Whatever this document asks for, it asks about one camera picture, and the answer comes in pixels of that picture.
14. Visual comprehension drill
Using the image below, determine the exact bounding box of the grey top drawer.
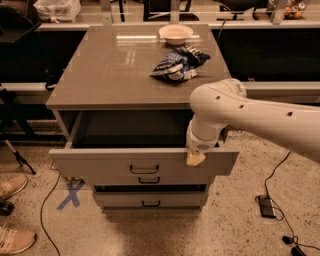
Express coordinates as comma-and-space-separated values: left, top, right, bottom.
50, 110, 238, 178

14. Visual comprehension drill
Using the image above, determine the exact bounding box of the grey drawer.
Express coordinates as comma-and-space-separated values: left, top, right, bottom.
93, 192, 208, 208
84, 175, 214, 186
50, 110, 238, 178

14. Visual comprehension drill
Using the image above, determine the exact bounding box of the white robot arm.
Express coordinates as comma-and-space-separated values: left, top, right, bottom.
186, 79, 320, 163

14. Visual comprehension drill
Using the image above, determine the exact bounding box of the grey middle drawer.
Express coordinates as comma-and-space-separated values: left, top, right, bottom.
84, 175, 214, 186

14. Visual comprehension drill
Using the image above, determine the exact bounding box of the grey bottom drawer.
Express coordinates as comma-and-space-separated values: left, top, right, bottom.
93, 192, 208, 208

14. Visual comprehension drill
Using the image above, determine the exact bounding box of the grey drawer cabinet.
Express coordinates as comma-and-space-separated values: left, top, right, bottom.
47, 24, 230, 210

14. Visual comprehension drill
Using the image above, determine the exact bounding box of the black power adapter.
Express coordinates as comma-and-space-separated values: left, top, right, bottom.
258, 196, 276, 219

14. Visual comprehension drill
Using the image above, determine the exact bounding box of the blue white chip bag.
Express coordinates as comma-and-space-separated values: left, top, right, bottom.
150, 46, 211, 81

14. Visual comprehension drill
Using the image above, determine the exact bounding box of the blue tape cross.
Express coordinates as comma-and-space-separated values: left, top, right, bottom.
57, 180, 84, 211

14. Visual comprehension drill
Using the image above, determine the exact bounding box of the white bowl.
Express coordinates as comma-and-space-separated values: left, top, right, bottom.
159, 24, 193, 45

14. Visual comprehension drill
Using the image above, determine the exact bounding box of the black tripod leg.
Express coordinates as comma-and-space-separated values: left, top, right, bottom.
3, 139, 36, 175

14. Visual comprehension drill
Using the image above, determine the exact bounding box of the fruit pile on shelf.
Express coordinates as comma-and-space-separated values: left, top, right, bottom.
284, 2, 306, 20

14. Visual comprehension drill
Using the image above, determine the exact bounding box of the upper beige sneaker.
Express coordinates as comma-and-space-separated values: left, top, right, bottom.
0, 175, 28, 201

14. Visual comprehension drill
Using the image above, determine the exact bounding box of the beige sneaker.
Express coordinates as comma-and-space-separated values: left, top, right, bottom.
0, 226, 36, 255
0, 175, 28, 201

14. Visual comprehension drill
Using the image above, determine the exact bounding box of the black round object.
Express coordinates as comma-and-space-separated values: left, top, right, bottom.
0, 201, 15, 216

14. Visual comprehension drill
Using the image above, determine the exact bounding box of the lower beige sneaker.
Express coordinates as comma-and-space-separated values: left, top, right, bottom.
0, 226, 36, 255

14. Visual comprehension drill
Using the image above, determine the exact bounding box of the white plastic bag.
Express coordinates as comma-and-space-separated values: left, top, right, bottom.
34, 0, 81, 23

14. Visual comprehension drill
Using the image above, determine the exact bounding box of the black floor cable right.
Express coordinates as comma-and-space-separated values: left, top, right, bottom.
254, 151, 320, 256

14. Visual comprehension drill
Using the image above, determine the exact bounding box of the black floor cable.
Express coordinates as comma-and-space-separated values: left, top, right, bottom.
39, 170, 63, 256
254, 151, 320, 256

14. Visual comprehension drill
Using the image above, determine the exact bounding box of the black floor cable left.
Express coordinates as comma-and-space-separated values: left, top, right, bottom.
39, 170, 63, 256

